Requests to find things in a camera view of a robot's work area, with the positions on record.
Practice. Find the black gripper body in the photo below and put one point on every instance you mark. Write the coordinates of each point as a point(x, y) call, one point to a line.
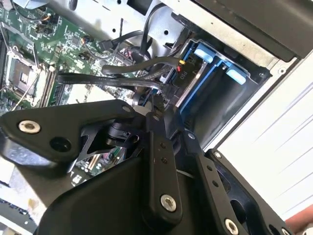
point(110, 203)

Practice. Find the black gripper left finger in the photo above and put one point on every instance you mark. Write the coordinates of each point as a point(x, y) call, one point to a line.
point(161, 183)

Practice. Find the bare person hand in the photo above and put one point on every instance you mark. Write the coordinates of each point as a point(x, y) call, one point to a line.
point(302, 220)

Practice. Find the hard disk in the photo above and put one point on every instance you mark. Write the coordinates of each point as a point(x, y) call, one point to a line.
point(204, 52)

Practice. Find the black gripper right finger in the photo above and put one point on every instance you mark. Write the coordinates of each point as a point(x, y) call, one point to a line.
point(207, 171)

